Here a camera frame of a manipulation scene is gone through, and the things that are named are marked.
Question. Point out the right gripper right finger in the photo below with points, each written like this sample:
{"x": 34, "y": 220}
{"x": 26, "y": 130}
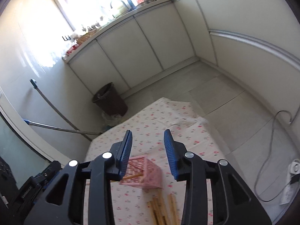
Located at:
{"x": 233, "y": 200}

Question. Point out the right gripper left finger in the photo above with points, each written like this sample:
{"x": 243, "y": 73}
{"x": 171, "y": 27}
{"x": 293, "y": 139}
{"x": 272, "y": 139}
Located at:
{"x": 63, "y": 200}

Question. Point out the bamboo chopstick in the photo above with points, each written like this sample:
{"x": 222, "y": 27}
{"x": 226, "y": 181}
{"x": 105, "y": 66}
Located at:
{"x": 162, "y": 207}
{"x": 132, "y": 176}
{"x": 173, "y": 209}
{"x": 157, "y": 211}
{"x": 153, "y": 214}

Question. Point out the pink perforated utensil holder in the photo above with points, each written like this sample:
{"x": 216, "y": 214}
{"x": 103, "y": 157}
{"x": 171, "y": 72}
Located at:
{"x": 152, "y": 173}

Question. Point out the black plug adapter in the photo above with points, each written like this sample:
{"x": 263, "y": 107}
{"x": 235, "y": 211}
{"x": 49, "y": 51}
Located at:
{"x": 294, "y": 179}

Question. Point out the white power strip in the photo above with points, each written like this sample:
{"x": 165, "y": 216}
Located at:
{"x": 289, "y": 190}

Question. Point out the leaning metal pole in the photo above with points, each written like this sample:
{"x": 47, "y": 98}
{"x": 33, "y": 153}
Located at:
{"x": 50, "y": 127}

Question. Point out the dark brown trash bin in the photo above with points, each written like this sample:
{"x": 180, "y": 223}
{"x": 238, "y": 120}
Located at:
{"x": 109, "y": 100}

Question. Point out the cherry print tablecloth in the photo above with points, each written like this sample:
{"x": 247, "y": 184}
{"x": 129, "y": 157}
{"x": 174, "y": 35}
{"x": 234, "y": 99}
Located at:
{"x": 130, "y": 204}

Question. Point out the woven basket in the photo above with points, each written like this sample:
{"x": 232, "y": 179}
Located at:
{"x": 85, "y": 36}

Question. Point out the metal mop handle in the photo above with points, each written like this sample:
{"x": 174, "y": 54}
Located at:
{"x": 54, "y": 108}

